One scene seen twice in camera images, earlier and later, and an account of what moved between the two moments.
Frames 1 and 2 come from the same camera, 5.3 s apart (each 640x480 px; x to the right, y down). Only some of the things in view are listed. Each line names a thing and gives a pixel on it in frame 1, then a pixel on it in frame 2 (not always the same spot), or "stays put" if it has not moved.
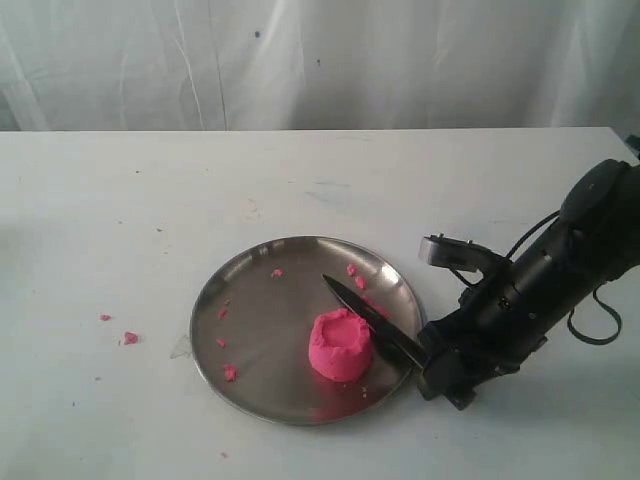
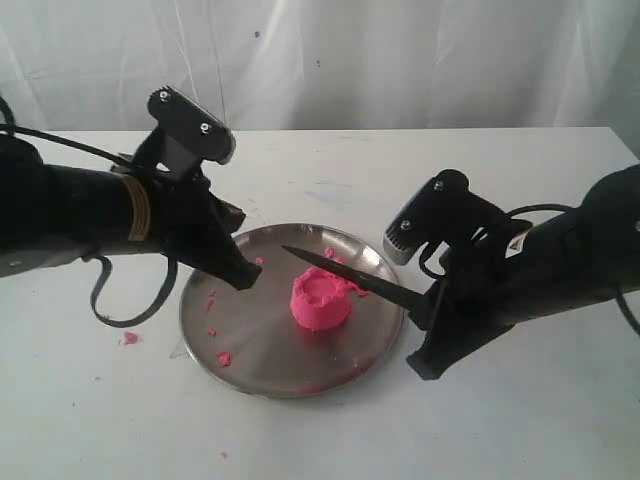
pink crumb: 231,371 -> 225,358
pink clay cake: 341,345 -> 320,300
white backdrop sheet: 116,65 stays put
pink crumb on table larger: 130,338 stays put
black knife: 402,338 -> 374,284
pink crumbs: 360,280 -> 329,252
